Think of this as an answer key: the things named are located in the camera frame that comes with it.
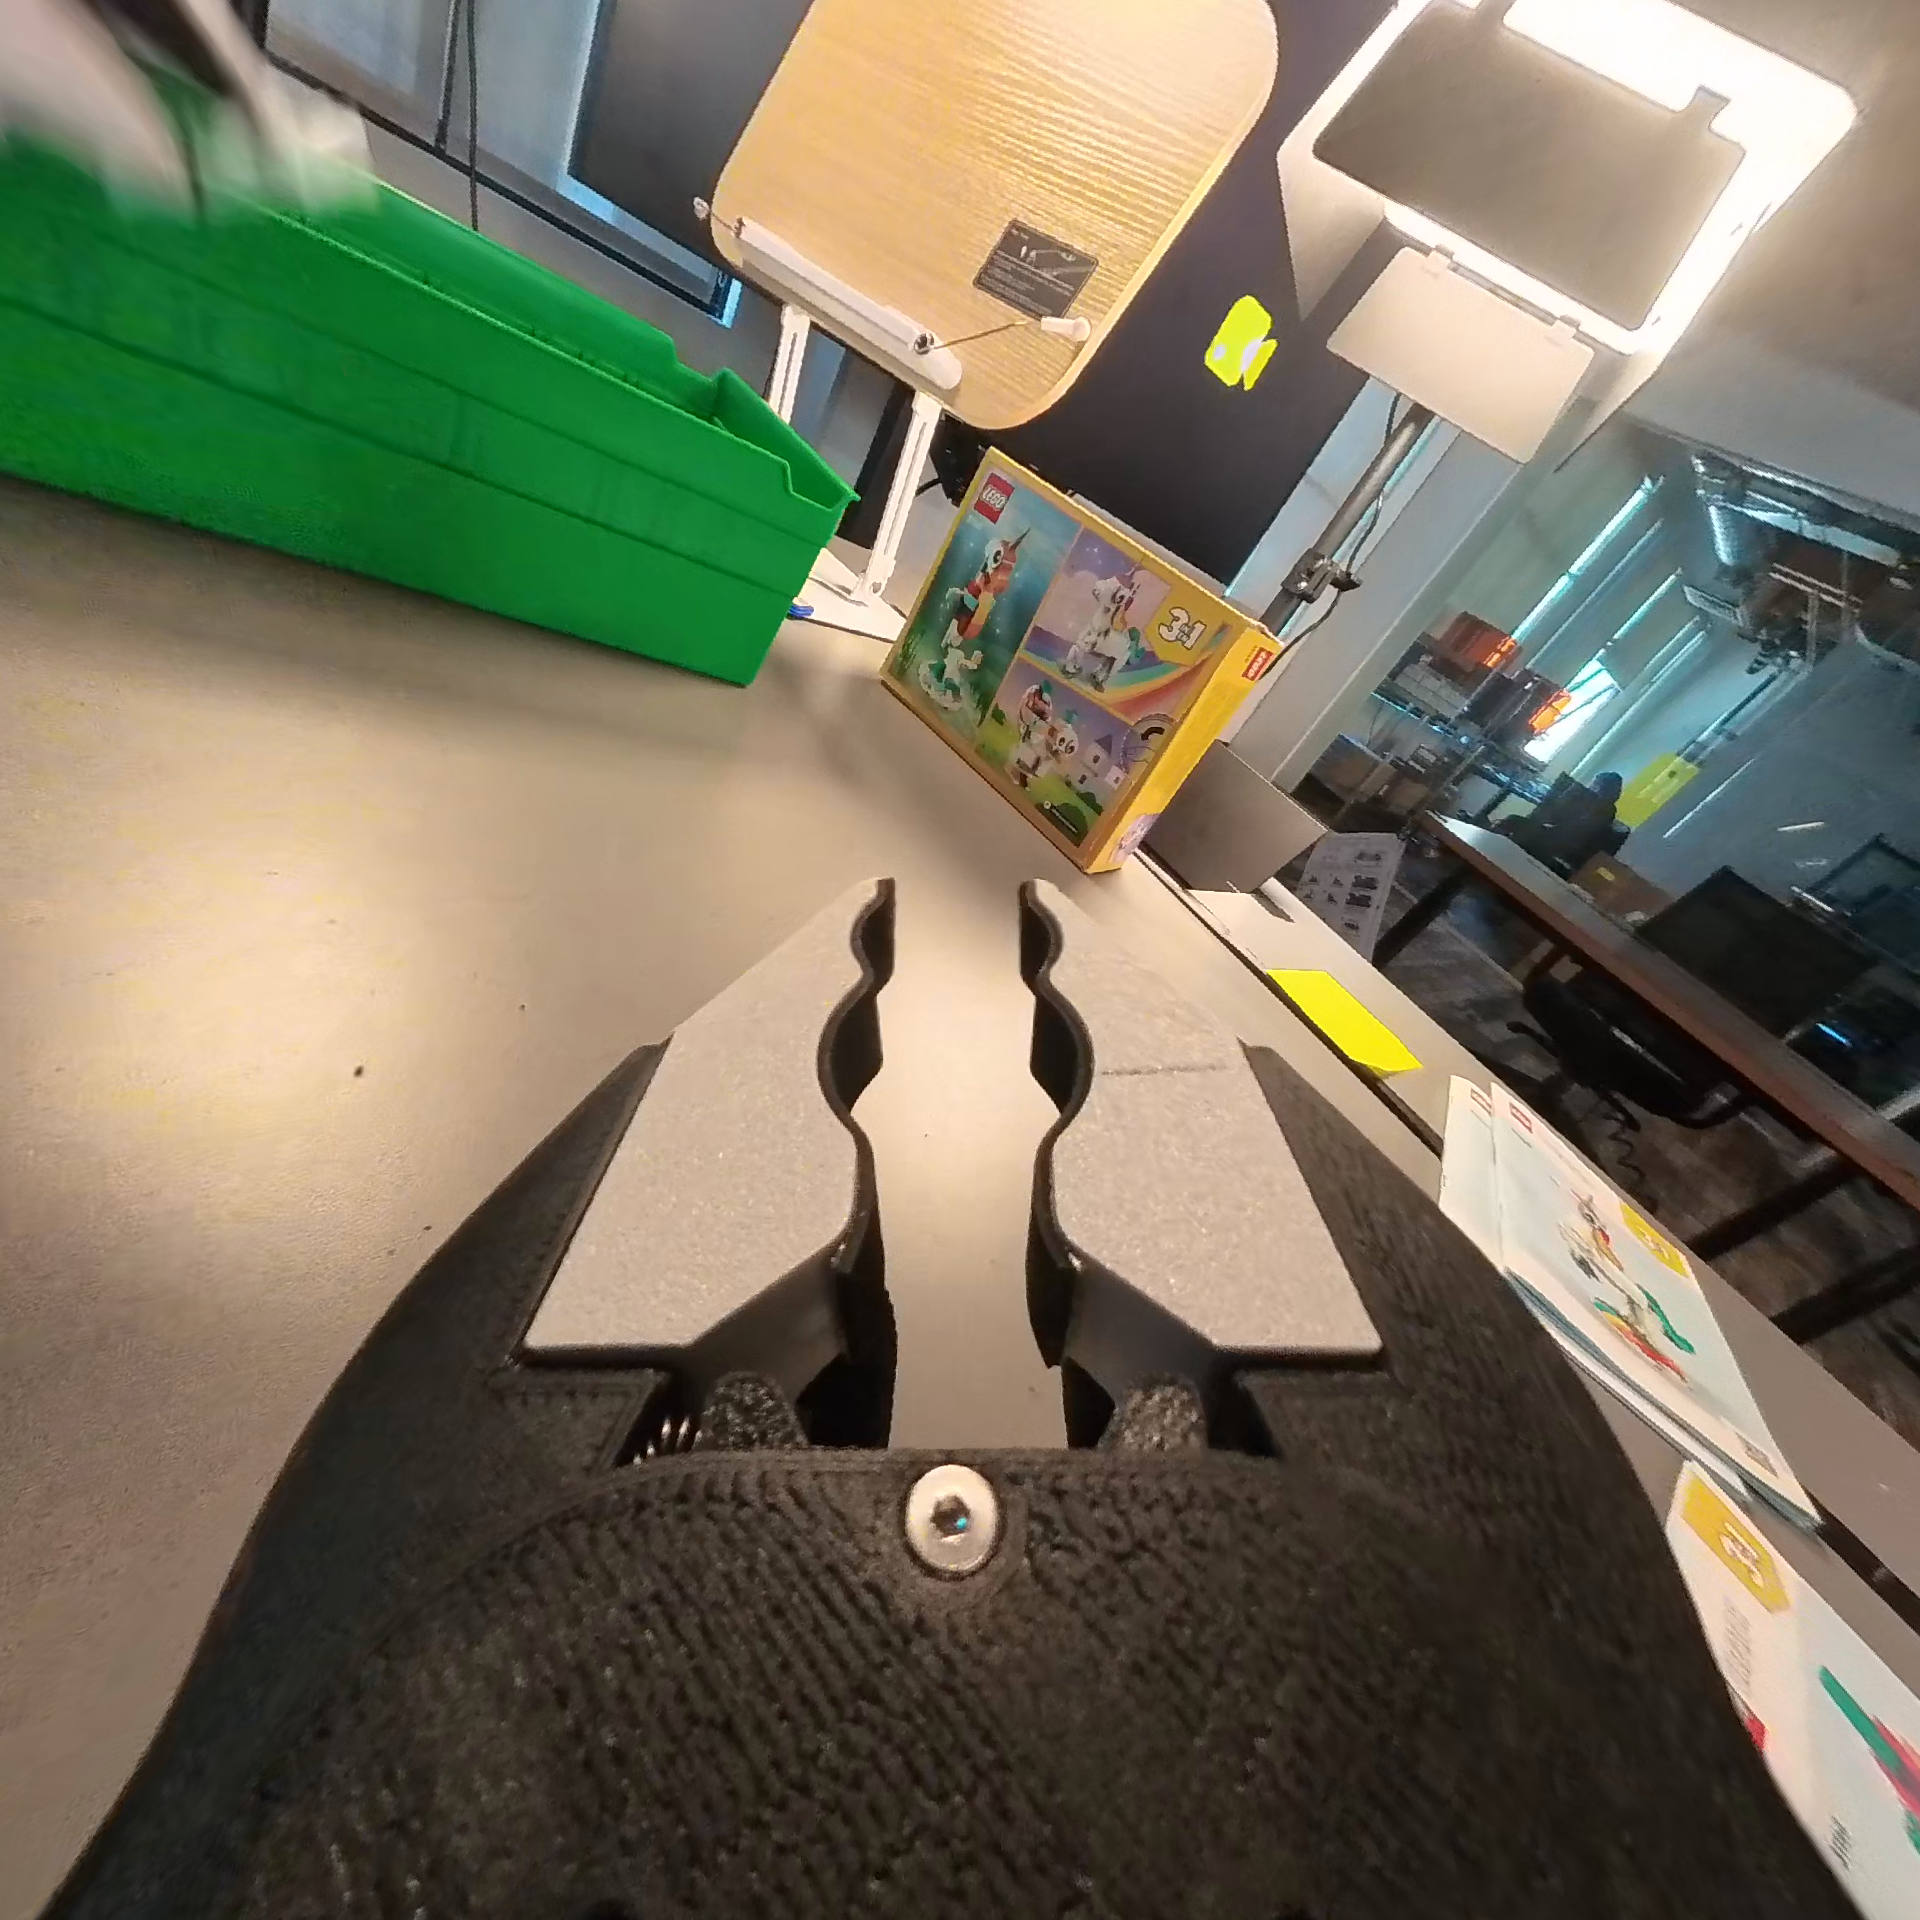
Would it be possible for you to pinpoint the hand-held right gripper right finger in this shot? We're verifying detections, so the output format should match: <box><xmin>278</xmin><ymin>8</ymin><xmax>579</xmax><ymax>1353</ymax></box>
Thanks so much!
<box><xmin>1018</xmin><ymin>879</ymin><xmax>1386</xmax><ymax>1414</ymax></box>

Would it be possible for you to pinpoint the white board stand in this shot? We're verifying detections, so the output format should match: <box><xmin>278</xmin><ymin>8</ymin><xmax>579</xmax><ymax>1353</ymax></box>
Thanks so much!
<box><xmin>773</xmin><ymin>298</ymin><xmax>952</xmax><ymax>639</ymax></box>

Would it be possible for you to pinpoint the pale blue instruction booklet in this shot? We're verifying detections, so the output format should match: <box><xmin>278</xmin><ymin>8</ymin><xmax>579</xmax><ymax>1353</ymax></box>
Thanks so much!
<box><xmin>1487</xmin><ymin>1087</ymin><xmax>1824</xmax><ymax>1529</ymax></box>
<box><xmin>1439</xmin><ymin>1072</ymin><xmax>1518</xmax><ymax>1306</ymax></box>

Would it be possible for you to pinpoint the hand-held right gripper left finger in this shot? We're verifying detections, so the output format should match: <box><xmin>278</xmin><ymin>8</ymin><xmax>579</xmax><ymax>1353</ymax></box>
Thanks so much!
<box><xmin>520</xmin><ymin>877</ymin><xmax>899</xmax><ymax>1396</ymax></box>

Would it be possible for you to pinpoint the grey metal box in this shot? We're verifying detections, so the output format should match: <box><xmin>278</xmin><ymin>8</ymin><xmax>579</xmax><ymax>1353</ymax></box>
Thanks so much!
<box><xmin>1144</xmin><ymin>738</ymin><xmax>1335</xmax><ymax>895</ymax></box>

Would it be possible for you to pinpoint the black office chair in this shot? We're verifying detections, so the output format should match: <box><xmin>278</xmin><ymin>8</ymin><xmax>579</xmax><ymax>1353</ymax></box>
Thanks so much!
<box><xmin>1507</xmin><ymin>967</ymin><xmax>1758</xmax><ymax>1133</ymax></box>

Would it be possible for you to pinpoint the white framed light panel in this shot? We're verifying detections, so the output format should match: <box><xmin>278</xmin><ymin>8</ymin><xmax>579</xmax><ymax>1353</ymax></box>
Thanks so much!
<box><xmin>1277</xmin><ymin>0</ymin><xmax>1864</xmax><ymax>464</ymax></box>

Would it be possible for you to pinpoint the yellow wall sticker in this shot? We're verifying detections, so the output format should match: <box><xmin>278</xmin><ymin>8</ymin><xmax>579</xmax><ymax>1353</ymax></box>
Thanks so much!
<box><xmin>1205</xmin><ymin>295</ymin><xmax>1280</xmax><ymax>393</ymax></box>

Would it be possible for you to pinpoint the printed paper sheet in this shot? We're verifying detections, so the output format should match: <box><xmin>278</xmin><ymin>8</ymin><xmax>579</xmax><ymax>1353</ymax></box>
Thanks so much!
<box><xmin>1295</xmin><ymin>832</ymin><xmax>1414</xmax><ymax>952</ymax></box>

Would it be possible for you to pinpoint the grey light stand pole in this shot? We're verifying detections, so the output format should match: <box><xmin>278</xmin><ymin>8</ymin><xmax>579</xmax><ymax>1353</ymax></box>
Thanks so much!
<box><xmin>1271</xmin><ymin>393</ymin><xmax>1442</xmax><ymax>632</ymax></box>

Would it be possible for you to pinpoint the rounded wooden board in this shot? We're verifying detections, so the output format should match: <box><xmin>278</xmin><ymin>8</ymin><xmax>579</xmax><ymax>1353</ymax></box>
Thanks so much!
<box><xmin>710</xmin><ymin>0</ymin><xmax>1280</xmax><ymax>432</ymax></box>

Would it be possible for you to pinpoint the white clip rail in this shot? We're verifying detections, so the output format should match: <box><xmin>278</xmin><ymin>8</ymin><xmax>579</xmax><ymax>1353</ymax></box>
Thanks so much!
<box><xmin>693</xmin><ymin>194</ymin><xmax>1096</xmax><ymax>394</ymax></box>

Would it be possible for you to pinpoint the instruction booklet with yellow corner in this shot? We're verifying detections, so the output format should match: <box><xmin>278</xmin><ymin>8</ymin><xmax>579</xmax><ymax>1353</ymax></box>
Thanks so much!
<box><xmin>1665</xmin><ymin>1463</ymin><xmax>1920</xmax><ymax>1920</ymax></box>

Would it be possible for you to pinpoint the yellow sticky note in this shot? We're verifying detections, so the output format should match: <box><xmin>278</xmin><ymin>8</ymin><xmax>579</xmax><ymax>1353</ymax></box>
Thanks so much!
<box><xmin>1266</xmin><ymin>967</ymin><xmax>1424</xmax><ymax>1077</ymax></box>

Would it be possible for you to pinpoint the green plastic bin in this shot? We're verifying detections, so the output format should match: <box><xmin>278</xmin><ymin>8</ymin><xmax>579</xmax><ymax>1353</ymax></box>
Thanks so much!
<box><xmin>0</xmin><ymin>118</ymin><xmax>859</xmax><ymax>688</ymax></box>

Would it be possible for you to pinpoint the yellow lego set box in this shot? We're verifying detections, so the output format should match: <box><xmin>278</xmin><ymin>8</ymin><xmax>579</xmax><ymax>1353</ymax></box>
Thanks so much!
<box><xmin>880</xmin><ymin>447</ymin><xmax>1280</xmax><ymax>876</ymax></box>

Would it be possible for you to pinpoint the metal shelf rack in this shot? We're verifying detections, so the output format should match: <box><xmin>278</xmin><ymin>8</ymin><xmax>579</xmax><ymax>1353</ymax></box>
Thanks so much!
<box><xmin>1382</xmin><ymin>608</ymin><xmax>1577</xmax><ymax>810</ymax></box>

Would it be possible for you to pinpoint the black desk monitor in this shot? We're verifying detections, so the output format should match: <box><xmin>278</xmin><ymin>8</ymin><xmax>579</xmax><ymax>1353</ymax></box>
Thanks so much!
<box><xmin>1634</xmin><ymin>865</ymin><xmax>1901</xmax><ymax>1038</ymax></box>

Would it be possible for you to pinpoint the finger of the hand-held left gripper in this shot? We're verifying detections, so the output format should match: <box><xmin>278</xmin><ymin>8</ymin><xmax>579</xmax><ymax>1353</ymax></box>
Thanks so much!
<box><xmin>0</xmin><ymin>0</ymin><xmax>377</xmax><ymax>218</ymax></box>

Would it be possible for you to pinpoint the long wooden table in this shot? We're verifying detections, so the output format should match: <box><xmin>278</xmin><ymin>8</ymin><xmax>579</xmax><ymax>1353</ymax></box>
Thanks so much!
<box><xmin>1417</xmin><ymin>809</ymin><xmax>1920</xmax><ymax>1202</ymax></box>

